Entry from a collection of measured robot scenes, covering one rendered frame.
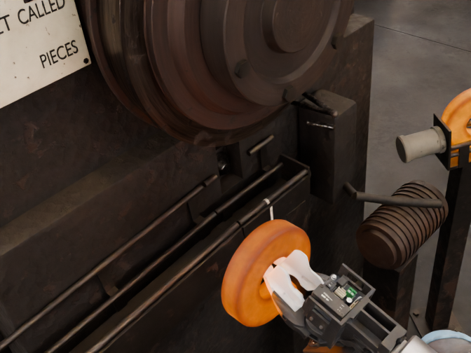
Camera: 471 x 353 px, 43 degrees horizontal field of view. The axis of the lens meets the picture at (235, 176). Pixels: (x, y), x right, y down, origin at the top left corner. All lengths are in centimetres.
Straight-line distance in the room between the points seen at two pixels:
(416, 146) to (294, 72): 48
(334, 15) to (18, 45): 46
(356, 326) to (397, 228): 62
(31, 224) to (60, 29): 29
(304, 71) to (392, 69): 208
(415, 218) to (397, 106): 137
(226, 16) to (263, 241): 29
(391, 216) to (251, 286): 62
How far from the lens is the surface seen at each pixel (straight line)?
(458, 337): 95
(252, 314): 84
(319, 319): 77
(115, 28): 77
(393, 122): 261
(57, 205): 97
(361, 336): 76
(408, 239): 136
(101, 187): 98
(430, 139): 133
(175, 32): 78
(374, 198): 132
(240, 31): 78
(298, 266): 82
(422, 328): 184
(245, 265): 78
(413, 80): 290
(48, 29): 87
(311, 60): 93
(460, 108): 132
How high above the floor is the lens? 146
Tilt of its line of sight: 39 degrees down
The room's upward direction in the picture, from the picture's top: 7 degrees counter-clockwise
